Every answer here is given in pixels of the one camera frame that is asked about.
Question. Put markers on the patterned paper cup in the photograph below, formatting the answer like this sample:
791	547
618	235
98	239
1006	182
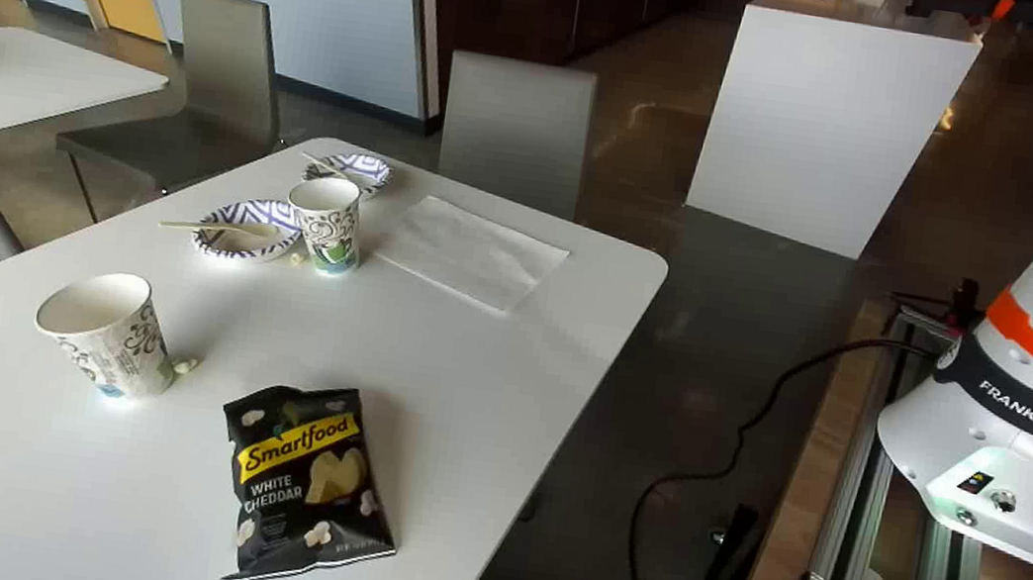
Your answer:
112	332
327	223

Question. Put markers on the black snack packet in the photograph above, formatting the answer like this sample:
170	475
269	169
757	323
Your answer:
307	482

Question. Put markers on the white paper napkin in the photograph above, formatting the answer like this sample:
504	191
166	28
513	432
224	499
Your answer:
470	252

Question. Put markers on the grey chair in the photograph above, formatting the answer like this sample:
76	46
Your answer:
517	130
201	109

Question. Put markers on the blue patterned paper bowl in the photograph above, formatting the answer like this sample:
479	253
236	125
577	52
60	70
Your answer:
237	227
355	170

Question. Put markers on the wooden fork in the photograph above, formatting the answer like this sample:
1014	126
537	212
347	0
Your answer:
321	165

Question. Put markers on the wooden spoon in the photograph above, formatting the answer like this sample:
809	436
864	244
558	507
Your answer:
220	228

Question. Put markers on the white kitchen island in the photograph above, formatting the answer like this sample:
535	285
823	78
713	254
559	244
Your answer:
823	121

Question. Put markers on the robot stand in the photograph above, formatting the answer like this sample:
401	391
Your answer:
878	577

